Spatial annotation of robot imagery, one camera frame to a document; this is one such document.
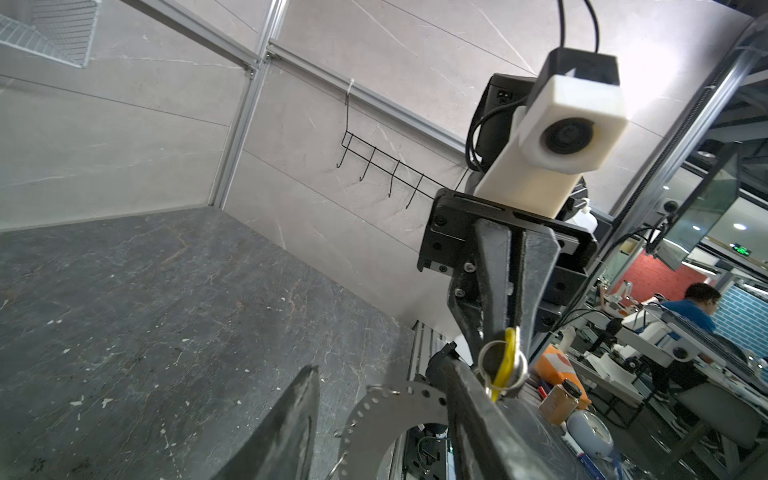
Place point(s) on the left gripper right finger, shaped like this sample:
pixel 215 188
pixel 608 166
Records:
pixel 485 444

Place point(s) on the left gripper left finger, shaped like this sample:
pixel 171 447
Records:
pixel 282 446

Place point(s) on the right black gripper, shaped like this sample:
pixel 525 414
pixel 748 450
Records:
pixel 508 268

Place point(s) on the yellow key tag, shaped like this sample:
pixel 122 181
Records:
pixel 507 366

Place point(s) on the person in blue shirt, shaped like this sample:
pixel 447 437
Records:
pixel 699 304

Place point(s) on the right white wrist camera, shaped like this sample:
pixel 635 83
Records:
pixel 573 119

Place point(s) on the black wire hook rack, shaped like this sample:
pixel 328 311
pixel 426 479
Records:
pixel 416 182

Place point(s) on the white wire mesh basket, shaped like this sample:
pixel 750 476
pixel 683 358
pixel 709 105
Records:
pixel 58 30

